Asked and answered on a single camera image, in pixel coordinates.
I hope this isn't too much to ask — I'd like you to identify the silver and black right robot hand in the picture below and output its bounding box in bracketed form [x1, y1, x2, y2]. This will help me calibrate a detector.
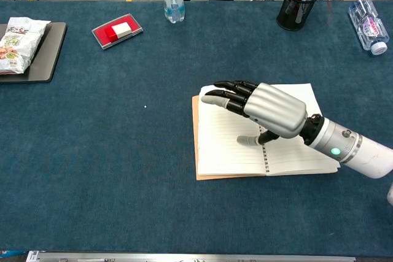
[201, 80, 308, 147]

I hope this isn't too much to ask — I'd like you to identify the brown kraft spiral notebook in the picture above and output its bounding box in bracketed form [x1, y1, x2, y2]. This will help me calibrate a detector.
[192, 83, 341, 181]

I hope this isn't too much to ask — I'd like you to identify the black mesh pen holder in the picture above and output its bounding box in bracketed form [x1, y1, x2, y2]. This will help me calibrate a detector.
[276, 0, 322, 32]

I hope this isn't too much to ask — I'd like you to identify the clear bottle with purple label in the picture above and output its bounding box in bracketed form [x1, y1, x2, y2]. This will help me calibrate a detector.
[348, 0, 390, 56]

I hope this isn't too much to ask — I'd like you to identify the red ink pad case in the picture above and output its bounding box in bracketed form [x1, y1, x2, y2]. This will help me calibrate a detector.
[91, 13, 144, 50]

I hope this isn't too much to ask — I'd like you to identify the red and white block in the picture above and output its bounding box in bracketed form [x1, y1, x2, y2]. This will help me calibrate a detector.
[104, 22, 132, 43]

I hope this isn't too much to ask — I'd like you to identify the white snack bag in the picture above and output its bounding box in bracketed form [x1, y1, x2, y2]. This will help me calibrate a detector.
[0, 17, 52, 75]

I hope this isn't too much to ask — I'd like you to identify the aluminium profile rail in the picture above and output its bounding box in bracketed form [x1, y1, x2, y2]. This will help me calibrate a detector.
[26, 250, 357, 262]

